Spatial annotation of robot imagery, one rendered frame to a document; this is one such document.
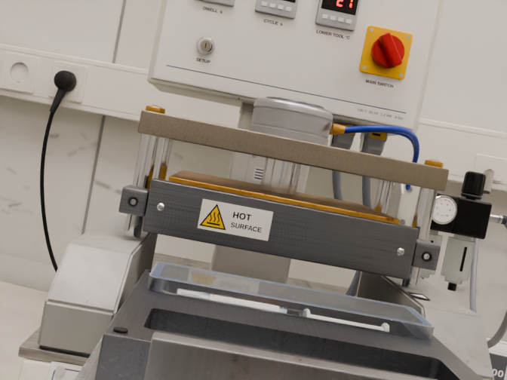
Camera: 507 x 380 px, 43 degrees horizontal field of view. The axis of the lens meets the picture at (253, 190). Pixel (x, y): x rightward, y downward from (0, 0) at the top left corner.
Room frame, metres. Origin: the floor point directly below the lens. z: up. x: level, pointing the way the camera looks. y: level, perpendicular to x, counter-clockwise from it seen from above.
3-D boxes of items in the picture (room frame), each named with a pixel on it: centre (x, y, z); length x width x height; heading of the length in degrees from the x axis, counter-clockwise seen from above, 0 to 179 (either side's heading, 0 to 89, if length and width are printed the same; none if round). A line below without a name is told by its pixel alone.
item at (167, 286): (0.43, -0.04, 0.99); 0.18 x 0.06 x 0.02; 93
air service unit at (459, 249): (0.79, -0.24, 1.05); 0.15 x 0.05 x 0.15; 93
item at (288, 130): (0.68, -0.04, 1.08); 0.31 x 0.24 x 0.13; 93
